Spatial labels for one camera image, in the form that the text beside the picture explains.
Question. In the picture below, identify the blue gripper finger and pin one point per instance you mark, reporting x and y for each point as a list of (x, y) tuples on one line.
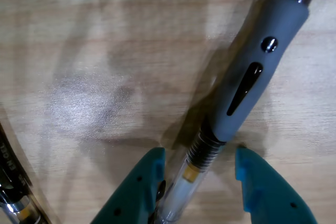
[(126, 197), (275, 203)]

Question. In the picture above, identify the black gel retractable pen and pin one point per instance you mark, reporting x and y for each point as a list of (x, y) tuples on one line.
[(10, 182)]

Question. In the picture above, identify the grey grip retractable pen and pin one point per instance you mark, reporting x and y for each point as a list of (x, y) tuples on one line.
[(249, 77)]

